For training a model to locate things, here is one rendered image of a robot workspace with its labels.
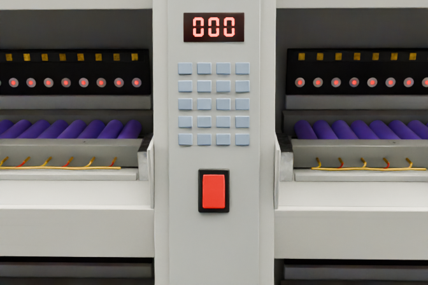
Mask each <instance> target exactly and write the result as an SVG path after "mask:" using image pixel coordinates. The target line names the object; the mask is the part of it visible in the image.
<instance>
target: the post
mask: <svg viewBox="0 0 428 285"><path fill-rule="evenodd" d="M275 51H276V0H260V153H259V285H274V218H275ZM153 157H154V242H155V285H169V151H168V0H153Z"/></svg>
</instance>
